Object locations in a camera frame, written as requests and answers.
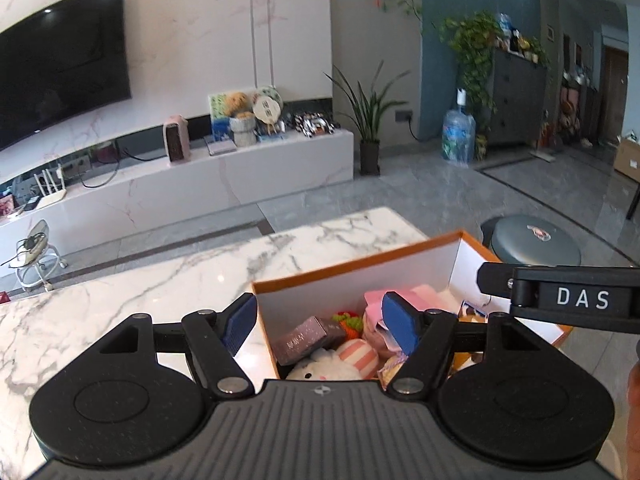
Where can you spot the brown teddy bear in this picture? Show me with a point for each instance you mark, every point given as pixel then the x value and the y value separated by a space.
pixel 236 103

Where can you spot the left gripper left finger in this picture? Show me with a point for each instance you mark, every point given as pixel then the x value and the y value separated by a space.
pixel 213 340

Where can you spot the black wall television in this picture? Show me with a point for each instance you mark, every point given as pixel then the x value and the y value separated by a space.
pixel 60 62

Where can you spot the hanging green ivy plant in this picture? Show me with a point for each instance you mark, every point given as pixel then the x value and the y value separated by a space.
pixel 473 40

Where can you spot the potted long-leaf plant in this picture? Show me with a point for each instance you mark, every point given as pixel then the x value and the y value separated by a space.
pixel 367 109

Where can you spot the cardboard box on floor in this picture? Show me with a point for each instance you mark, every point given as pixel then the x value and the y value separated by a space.
pixel 627 160

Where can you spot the dark grey drawer cabinet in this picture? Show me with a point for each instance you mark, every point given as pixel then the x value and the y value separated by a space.
pixel 518 94

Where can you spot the black white toy figures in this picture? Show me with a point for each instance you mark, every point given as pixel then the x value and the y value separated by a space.
pixel 313 124

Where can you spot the white round paper fan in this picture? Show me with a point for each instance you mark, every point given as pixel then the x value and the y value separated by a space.
pixel 267 107

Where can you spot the red panda plush keychain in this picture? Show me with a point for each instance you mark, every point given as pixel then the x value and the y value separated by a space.
pixel 471 313

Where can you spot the crocheted carrot toy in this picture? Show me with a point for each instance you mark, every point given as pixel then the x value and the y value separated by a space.
pixel 350 322

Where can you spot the person right hand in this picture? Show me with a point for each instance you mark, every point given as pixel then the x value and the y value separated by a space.
pixel 633 390

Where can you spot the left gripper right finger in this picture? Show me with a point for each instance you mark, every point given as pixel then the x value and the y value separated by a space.
pixel 425 337

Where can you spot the pink fabric pouch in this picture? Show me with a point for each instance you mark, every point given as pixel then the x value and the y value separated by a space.
pixel 393 318

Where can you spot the blue water jug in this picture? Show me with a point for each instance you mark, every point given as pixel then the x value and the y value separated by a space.
pixel 458 133

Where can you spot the white marble tv console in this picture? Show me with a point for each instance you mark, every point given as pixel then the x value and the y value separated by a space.
pixel 155 194

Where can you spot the white wifi router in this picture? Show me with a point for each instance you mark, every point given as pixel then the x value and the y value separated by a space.
pixel 51 186

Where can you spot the orange cardboard box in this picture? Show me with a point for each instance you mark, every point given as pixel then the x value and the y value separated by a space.
pixel 448 262

